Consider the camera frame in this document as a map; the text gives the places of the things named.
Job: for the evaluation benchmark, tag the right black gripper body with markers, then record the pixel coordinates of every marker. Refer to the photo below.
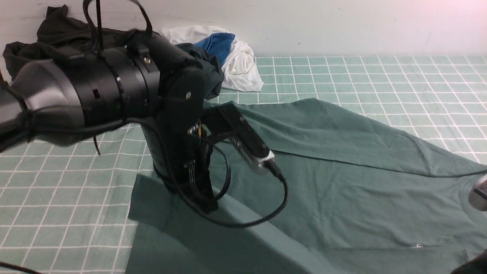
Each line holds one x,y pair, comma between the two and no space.
476,266

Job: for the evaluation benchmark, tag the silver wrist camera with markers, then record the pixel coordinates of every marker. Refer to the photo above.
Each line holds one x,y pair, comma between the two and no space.
226,122
477,197

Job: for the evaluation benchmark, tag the blue crumpled garment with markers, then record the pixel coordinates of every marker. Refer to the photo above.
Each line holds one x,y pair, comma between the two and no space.
218,44

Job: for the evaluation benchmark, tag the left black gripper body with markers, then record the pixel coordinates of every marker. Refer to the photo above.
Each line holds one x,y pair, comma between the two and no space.
182,86

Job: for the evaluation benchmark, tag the green checkered tablecloth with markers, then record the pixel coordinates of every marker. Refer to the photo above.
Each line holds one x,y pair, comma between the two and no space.
66,210

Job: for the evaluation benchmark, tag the green long sleeve shirt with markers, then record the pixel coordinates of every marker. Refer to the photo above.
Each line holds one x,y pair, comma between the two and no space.
364,198

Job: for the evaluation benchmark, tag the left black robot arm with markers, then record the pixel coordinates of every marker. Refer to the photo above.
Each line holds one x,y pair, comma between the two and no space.
56,101

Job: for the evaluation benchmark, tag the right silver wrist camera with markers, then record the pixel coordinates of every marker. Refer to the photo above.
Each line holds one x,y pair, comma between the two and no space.
477,197

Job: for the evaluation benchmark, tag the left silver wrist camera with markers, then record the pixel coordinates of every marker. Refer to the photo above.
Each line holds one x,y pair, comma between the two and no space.
226,122

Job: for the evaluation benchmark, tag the dark green crumpled garment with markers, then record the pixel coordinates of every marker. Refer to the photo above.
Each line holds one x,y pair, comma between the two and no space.
211,66

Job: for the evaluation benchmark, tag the dark brown crumpled garment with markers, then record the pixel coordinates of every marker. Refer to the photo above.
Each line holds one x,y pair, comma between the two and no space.
60,35

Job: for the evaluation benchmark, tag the white crumpled garment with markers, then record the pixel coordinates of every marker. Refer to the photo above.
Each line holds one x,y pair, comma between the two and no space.
240,70

